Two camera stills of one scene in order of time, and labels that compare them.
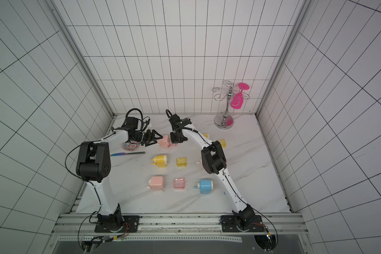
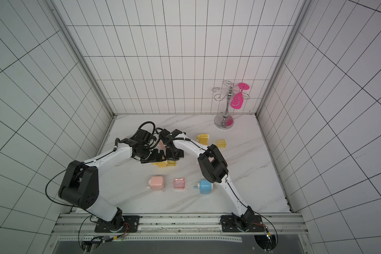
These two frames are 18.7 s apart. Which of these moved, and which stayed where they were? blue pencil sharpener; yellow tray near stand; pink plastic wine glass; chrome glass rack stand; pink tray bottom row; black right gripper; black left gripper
Moved: black left gripper; black right gripper
Stayed: pink plastic wine glass; pink tray bottom row; blue pencil sharpener; chrome glass rack stand; yellow tray near stand
